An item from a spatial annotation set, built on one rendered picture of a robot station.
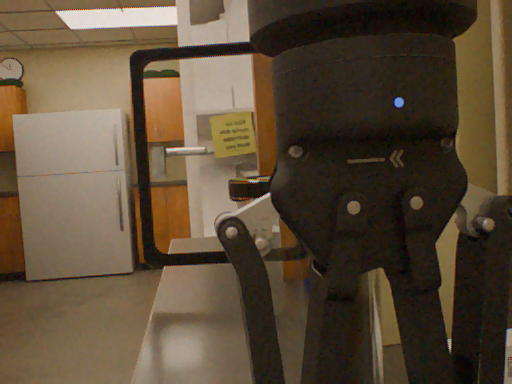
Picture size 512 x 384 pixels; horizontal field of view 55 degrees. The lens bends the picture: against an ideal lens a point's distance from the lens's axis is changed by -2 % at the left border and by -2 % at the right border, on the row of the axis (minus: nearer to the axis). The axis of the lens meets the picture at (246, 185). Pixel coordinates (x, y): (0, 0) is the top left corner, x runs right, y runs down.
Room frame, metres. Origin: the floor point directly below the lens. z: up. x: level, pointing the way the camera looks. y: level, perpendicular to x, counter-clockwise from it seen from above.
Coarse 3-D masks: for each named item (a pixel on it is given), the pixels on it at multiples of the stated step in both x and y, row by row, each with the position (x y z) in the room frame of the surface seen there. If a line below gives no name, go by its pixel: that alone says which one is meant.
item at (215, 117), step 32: (160, 64) 0.91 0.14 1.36; (192, 64) 0.91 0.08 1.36; (224, 64) 0.90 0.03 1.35; (256, 64) 0.90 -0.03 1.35; (160, 96) 0.91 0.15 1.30; (192, 96) 0.91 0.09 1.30; (224, 96) 0.90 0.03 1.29; (256, 96) 0.90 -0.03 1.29; (160, 128) 0.91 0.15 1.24; (192, 128) 0.91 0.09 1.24; (224, 128) 0.90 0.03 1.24; (256, 128) 0.90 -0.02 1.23; (192, 160) 0.91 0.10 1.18; (224, 160) 0.90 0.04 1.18; (256, 160) 0.90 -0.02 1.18; (160, 192) 0.91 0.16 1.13; (192, 192) 0.91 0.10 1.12; (224, 192) 0.90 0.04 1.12; (160, 224) 0.91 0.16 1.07; (192, 224) 0.91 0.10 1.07
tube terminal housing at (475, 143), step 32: (480, 0) 0.71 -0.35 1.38; (480, 32) 0.70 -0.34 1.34; (480, 64) 0.70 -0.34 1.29; (480, 96) 0.69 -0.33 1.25; (480, 128) 0.69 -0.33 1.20; (480, 160) 0.68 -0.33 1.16; (448, 224) 0.60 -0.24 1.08; (448, 256) 0.60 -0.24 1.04; (384, 288) 0.59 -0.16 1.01; (448, 288) 0.60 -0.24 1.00; (384, 320) 0.59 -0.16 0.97; (448, 320) 0.60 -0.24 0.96
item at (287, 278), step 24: (288, 240) 0.30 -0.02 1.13; (288, 264) 0.30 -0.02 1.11; (288, 288) 0.30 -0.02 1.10; (360, 288) 0.30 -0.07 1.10; (288, 312) 0.30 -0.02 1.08; (360, 312) 0.30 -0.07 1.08; (288, 336) 0.30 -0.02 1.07; (360, 336) 0.30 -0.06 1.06; (288, 360) 0.30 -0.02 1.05; (360, 360) 0.30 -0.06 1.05
